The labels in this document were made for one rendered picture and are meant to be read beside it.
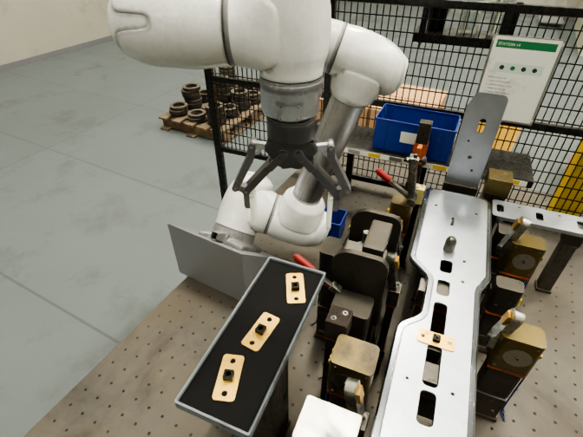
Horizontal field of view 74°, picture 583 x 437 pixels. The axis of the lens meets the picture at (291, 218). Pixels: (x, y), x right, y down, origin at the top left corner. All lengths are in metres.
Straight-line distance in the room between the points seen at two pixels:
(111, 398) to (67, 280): 1.57
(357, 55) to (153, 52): 0.61
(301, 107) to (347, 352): 0.51
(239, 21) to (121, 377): 1.09
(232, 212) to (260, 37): 0.90
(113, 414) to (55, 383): 1.06
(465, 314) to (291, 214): 0.61
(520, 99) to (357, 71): 0.83
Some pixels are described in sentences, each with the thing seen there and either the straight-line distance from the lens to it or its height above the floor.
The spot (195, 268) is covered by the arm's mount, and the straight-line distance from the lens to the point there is 1.47.
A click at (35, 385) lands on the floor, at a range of 2.38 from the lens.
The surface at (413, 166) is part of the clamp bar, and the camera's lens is 1.23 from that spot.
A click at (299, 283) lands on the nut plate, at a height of 1.16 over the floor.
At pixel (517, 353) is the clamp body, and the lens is 1.06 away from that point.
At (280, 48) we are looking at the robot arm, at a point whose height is 1.66.
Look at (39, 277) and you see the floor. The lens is 2.91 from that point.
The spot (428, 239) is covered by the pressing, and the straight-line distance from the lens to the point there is 1.26.
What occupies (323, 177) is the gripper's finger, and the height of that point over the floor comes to 1.45.
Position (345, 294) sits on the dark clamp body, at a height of 1.08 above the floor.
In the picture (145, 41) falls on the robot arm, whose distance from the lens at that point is 0.56.
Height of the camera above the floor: 1.79
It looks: 38 degrees down
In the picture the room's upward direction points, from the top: straight up
